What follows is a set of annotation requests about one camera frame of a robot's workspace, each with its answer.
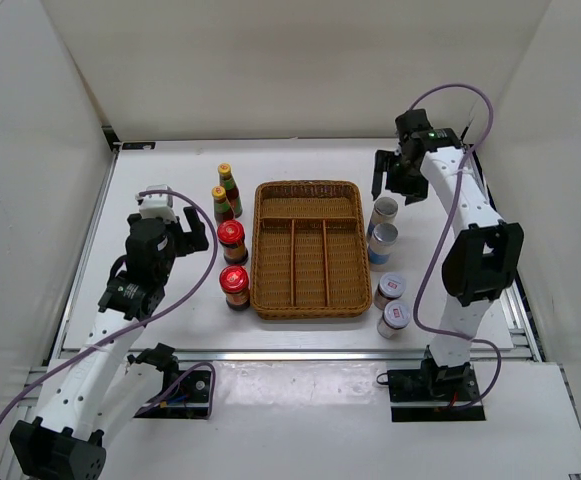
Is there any blue-label pellet jar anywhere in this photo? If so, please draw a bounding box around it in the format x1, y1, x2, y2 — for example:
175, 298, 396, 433
366, 197, 399, 239
367, 223, 398, 265

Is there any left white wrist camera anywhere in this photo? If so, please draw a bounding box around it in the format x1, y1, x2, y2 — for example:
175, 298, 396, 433
135, 193, 175, 224

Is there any far yellow-cap sauce bottle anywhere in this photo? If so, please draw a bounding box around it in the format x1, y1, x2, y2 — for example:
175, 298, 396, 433
218, 163, 243, 218

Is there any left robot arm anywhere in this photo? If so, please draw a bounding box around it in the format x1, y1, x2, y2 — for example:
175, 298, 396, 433
9, 199, 217, 479

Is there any yellow-cap sauce bottle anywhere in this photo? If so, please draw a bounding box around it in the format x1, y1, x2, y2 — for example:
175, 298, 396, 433
218, 163, 243, 218
212, 185, 235, 226

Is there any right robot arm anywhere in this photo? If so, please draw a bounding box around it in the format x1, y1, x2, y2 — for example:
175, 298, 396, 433
372, 125, 524, 400

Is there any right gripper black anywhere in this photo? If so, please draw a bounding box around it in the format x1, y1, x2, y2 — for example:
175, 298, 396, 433
371, 151, 428, 206

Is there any white-lid spice jar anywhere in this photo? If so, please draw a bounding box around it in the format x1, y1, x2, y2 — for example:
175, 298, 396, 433
373, 272, 407, 310
377, 300, 411, 339

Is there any near red-lid chili jar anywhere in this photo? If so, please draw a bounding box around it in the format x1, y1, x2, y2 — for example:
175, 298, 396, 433
219, 265, 250, 311

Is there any far red-lid chili jar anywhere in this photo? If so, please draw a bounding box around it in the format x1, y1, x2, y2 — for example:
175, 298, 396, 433
217, 220, 249, 265

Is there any red-lid chili jar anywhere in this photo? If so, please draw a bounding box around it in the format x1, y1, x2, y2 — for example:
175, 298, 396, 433
219, 265, 250, 311
217, 220, 249, 265

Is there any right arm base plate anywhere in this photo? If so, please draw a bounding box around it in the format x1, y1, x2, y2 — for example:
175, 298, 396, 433
376, 364, 486, 423

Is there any near yellow-cap sauce bottle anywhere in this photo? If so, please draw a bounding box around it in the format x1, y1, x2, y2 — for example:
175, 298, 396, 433
212, 185, 235, 226

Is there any wicker basket tray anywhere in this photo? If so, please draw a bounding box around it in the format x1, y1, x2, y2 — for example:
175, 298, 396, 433
250, 180, 372, 321

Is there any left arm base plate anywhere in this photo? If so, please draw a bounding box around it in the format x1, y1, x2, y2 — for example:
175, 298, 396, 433
135, 362, 216, 420

